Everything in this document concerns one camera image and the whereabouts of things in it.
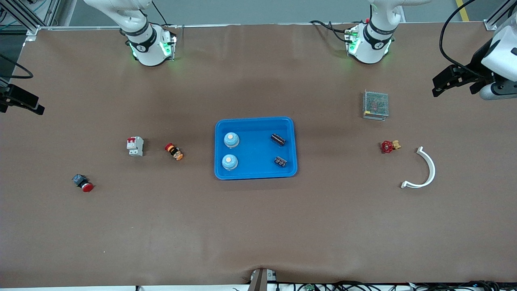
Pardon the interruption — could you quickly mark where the white curved plastic clamp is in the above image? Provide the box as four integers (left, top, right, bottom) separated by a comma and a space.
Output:
400, 146, 436, 189

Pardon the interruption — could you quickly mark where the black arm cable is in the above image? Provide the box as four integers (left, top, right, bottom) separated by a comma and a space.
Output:
0, 55, 34, 79
439, 0, 491, 77

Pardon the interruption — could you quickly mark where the brown table edge bracket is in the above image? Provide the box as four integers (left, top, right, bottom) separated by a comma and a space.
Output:
248, 268, 277, 291

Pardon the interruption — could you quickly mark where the red mushroom button dark body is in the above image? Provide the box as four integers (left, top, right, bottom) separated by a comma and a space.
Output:
71, 174, 95, 192

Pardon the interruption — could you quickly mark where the white circuit breaker red switch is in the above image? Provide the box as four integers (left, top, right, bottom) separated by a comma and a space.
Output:
126, 137, 145, 157

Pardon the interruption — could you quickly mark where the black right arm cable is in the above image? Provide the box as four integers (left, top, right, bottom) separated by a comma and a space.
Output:
0, 55, 34, 79

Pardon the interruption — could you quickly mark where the black base cable bundle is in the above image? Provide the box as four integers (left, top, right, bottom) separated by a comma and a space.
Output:
310, 19, 352, 43

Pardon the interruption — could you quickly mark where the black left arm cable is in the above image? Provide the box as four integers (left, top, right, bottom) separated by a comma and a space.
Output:
439, 0, 491, 77

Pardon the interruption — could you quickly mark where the metal mesh power supply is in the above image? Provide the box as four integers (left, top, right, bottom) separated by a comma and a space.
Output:
362, 90, 390, 121

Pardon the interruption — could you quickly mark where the blue plastic tray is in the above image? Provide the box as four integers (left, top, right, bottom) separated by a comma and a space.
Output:
214, 117, 298, 180

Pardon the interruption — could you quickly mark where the red orange push button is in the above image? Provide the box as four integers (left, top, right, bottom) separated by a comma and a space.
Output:
164, 143, 184, 161

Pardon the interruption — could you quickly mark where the brass valve red handwheel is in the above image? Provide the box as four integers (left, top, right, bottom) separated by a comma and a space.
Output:
380, 140, 402, 154

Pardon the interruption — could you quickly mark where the aluminium frame post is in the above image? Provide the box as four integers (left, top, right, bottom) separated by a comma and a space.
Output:
0, 0, 61, 41
485, 0, 511, 31

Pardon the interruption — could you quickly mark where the black floor cable bundle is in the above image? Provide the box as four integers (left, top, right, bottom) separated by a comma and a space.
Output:
277, 280, 517, 291

